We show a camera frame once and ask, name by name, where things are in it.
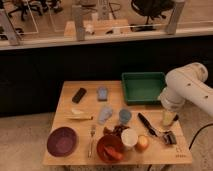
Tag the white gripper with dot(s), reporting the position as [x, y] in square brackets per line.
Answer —
[169, 116]

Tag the red pepper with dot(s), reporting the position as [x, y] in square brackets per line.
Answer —
[113, 153]

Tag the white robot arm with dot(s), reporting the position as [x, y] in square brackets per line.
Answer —
[186, 83]

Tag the green plastic tray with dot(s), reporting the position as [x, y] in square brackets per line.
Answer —
[142, 88]

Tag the small grey metal clip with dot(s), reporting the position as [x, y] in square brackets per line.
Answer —
[169, 138]

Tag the white cup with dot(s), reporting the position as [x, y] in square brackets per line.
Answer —
[129, 138]

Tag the blue-grey cup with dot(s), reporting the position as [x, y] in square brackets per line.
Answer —
[124, 116]

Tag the brown dried food pile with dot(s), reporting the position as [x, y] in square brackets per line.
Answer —
[118, 129]

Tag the red bowl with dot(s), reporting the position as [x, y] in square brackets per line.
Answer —
[112, 141]

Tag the blue sponge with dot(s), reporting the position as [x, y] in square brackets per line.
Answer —
[102, 93]

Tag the wooden table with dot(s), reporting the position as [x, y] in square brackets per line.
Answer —
[156, 153]

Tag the silver fork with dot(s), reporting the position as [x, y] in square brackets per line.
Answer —
[92, 134]

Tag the black rectangular block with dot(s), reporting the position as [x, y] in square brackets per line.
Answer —
[79, 95]

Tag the purple bowl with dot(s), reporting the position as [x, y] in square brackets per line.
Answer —
[62, 142]

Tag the black office chair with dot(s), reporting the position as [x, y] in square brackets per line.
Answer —
[151, 9]

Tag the black handled tool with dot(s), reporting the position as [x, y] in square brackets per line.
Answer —
[147, 124]

